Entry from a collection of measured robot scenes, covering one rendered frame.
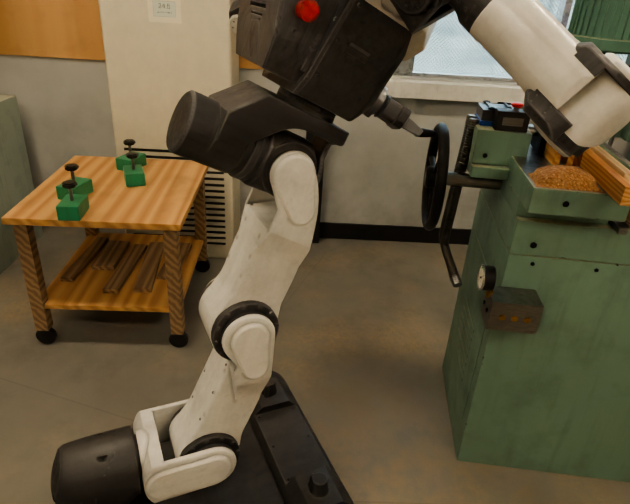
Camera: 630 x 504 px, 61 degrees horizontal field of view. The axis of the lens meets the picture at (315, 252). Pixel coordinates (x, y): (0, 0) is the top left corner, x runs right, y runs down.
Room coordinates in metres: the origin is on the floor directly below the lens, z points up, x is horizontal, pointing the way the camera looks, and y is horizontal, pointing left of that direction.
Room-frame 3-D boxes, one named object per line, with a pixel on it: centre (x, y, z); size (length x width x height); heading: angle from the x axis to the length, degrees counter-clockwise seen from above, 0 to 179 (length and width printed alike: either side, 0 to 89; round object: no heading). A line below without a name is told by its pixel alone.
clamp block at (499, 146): (1.41, -0.46, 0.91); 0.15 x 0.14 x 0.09; 175
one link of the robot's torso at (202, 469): (0.90, 0.28, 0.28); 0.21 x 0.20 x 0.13; 115
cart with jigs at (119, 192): (1.89, 0.75, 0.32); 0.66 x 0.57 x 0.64; 3
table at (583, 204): (1.40, -0.54, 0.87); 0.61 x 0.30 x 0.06; 175
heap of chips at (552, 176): (1.15, -0.54, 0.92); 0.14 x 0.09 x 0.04; 85
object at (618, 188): (1.31, -0.64, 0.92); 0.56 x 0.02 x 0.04; 175
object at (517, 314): (1.12, -0.49, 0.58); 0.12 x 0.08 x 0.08; 85
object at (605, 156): (1.39, -0.67, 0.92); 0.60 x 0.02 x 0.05; 175
